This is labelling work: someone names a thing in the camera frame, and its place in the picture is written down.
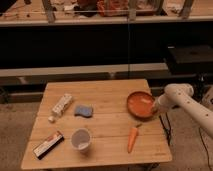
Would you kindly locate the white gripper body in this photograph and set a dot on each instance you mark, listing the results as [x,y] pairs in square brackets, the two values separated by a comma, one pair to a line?
[160,105]

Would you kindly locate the orange ceramic bowl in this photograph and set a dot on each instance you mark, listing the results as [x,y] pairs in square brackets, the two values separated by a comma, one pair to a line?
[140,104]

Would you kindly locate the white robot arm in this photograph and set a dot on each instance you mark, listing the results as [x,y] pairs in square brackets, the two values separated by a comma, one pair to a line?
[181,95]

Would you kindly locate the orange carrot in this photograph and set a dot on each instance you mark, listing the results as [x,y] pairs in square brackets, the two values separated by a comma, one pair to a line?
[132,137]

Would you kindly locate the blue sponge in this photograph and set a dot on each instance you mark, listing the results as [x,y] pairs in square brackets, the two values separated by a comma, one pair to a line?
[84,111]

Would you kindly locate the white plastic cup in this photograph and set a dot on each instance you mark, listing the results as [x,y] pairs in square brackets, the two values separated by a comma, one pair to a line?
[81,140]

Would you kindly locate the white toothpaste tube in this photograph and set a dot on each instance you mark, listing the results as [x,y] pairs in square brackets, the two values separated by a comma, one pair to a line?
[60,107]

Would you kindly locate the red object on shelf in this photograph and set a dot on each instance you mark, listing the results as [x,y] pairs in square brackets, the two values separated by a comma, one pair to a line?
[112,7]

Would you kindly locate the red black toothpaste box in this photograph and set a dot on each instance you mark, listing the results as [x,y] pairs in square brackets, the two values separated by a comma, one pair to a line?
[48,144]

